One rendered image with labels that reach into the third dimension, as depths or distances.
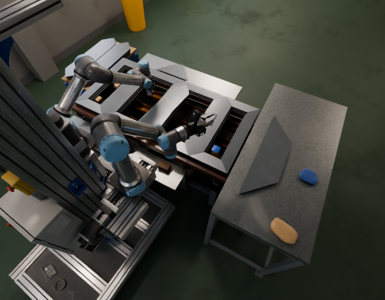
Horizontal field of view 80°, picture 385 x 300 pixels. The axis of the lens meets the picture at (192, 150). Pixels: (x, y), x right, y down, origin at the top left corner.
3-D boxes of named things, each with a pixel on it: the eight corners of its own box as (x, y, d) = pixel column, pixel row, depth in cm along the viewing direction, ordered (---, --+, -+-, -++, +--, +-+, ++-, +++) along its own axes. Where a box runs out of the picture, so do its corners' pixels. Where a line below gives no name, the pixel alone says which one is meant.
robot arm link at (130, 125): (78, 119, 103) (155, 135, 143) (86, 137, 98) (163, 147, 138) (90, 100, 99) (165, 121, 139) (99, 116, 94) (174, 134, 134)
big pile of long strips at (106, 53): (109, 38, 278) (108, 34, 273) (136, 49, 268) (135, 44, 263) (60, 78, 241) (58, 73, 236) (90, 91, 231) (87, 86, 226)
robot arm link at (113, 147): (138, 172, 144) (113, 115, 98) (149, 191, 137) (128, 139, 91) (120, 181, 140) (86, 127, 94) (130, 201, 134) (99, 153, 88)
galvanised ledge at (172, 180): (74, 116, 231) (73, 115, 229) (187, 172, 198) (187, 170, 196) (60, 131, 222) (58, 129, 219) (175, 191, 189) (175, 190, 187)
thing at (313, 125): (274, 86, 204) (275, 82, 200) (344, 110, 189) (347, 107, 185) (210, 213, 143) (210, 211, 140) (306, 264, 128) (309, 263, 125)
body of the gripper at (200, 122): (199, 125, 134) (182, 133, 130) (199, 113, 127) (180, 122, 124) (207, 133, 130) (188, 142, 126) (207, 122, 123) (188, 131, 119)
